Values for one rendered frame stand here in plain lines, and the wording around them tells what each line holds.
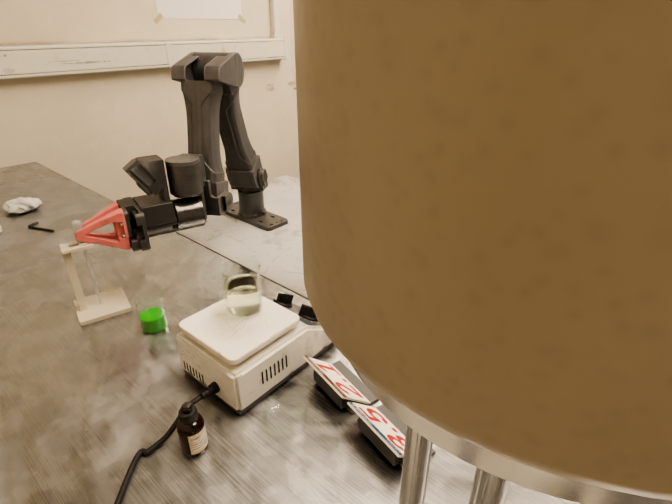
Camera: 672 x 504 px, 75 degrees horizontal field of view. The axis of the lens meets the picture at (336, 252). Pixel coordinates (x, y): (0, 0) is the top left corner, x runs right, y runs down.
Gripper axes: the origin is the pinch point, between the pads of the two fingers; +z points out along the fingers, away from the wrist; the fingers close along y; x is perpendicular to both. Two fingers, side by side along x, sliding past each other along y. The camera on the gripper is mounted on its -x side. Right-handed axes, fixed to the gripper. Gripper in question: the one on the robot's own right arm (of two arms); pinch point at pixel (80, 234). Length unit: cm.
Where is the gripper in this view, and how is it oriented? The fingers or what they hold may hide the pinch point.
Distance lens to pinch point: 81.8
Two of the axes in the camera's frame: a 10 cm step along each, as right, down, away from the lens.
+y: 5.6, 3.7, -7.4
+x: 0.0, 9.0, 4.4
